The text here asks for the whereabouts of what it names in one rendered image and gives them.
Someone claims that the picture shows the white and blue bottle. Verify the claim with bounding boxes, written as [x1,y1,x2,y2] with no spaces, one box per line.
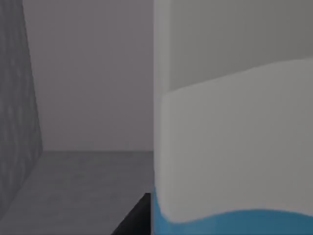
[153,0,313,235]

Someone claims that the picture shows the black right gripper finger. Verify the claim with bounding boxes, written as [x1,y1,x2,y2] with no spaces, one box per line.
[111,192,155,235]

